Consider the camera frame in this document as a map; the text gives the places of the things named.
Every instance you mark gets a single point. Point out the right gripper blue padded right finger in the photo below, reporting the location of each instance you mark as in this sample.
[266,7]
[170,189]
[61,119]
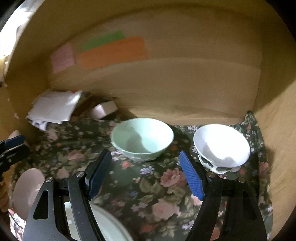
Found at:
[242,220]

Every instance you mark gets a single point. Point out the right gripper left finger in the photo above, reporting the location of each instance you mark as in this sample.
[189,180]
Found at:
[47,219]

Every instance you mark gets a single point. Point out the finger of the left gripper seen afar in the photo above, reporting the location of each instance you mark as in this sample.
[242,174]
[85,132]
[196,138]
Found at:
[13,150]

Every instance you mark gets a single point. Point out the large white plate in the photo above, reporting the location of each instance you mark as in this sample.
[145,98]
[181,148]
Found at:
[26,190]

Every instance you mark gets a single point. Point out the pale green plate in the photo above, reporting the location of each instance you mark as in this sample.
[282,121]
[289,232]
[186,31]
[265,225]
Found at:
[111,227]

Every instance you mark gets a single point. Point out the white cow pattern bowl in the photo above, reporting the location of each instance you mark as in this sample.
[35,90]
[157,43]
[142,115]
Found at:
[221,148]

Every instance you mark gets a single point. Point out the pale green bowl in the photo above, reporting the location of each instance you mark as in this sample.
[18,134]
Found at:
[142,139]

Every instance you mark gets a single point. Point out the stack of white papers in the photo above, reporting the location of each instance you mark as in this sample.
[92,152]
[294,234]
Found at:
[52,107]

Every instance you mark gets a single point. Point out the dark floral tablecloth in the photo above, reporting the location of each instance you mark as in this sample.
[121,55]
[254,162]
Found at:
[152,199]

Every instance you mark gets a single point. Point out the small white box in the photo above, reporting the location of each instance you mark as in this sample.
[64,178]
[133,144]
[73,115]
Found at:
[104,109]

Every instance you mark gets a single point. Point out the pink sticky note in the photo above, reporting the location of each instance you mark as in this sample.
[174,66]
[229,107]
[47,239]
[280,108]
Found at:
[62,58]

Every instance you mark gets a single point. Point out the green sticky note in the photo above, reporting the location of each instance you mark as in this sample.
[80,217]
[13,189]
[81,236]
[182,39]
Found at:
[102,40]

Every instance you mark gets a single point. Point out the orange sticky note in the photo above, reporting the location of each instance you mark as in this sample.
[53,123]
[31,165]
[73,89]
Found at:
[120,51]

